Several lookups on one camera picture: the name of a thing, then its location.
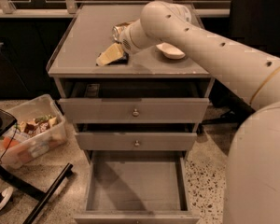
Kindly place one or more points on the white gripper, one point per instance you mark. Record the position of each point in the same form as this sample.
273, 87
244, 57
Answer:
126, 41

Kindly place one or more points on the blue rxbar blueberry packet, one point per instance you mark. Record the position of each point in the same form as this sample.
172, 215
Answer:
123, 59

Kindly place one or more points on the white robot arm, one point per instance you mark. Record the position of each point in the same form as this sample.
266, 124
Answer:
252, 194

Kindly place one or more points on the dark object in top drawer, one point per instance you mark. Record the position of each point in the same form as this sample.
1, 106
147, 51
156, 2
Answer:
92, 91

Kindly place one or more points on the top grey drawer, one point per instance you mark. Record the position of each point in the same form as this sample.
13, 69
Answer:
136, 101

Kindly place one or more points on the grey drawer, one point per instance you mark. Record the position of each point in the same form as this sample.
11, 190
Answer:
136, 136
136, 101
137, 187

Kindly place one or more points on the grey three-drawer cabinet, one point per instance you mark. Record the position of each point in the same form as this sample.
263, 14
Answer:
75, 61

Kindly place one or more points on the middle grey drawer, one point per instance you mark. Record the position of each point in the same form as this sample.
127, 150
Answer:
136, 136

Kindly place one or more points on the bottom grey drawer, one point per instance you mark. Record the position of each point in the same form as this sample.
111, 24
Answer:
137, 187

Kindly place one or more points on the white paper bowl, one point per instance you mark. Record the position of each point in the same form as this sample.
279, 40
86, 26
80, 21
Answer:
170, 51

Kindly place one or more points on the clear plastic storage bin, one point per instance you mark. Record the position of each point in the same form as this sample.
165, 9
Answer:
29, 150

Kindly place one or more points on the snack items in bin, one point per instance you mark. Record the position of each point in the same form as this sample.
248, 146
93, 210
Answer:
25, 130

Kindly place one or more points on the black office chair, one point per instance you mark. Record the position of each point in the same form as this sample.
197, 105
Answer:
255, 23

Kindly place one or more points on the black and white shoe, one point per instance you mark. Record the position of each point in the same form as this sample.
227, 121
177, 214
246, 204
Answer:
5, 196

